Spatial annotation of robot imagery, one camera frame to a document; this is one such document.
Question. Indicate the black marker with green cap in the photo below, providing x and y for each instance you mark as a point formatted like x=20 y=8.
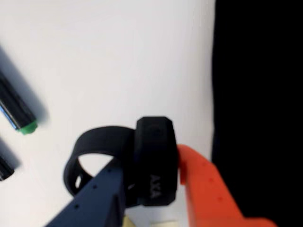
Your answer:
x=14 y=106

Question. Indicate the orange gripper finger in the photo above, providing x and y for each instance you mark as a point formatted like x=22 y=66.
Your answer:
x=208 y=194

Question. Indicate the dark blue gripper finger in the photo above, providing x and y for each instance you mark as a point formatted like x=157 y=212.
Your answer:
x=99 y=201

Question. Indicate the beige tape beside robot base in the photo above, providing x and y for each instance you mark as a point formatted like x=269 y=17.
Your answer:
x=127 y=222

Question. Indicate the black cylindrical battery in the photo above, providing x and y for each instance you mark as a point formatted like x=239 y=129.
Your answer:
x=4 y=171

